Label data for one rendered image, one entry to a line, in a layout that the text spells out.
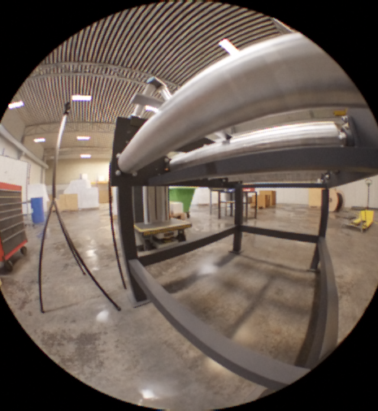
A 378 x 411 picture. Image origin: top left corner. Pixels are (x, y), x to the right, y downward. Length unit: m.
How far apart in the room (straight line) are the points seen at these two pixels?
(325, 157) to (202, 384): 0.79
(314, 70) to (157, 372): 0.86
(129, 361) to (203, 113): 0.86
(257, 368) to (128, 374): 0.52
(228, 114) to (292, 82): 0.10
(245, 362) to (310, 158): 0.44
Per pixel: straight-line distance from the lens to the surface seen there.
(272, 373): 0.39
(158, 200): 1.81
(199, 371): 0.71
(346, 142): 0.50
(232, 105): 0.19
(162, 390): 0.70
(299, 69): 0.18
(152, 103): 0.36
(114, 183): 0.72
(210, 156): 0.55
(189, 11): 7.94
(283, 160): 0.30
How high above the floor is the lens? 0.69
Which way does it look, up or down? 5 degrees down
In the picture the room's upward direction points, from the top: 1 degrees counter-clockwise
